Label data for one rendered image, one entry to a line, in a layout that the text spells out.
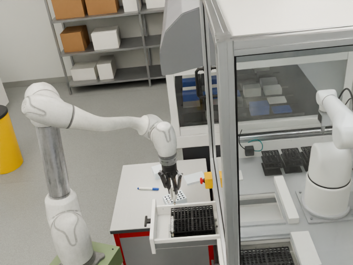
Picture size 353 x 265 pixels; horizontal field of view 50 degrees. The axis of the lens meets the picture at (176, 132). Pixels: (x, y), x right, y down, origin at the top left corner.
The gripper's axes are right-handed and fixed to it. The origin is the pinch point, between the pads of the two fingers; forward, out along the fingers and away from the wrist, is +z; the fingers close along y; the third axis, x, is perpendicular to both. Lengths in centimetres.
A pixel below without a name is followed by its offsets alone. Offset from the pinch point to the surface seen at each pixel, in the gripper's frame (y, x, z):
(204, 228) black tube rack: 19.0, -9.7, 10.5
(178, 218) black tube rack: 3.9, -6.3, 10.5
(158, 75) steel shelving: -158, 333, 86
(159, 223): -7.4, -6.1, 16.8
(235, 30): 43, -35, -96
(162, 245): 0.6, -22.1, 14.6
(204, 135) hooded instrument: -6, 74, 12
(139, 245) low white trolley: -23.8, -5.4, 38.9
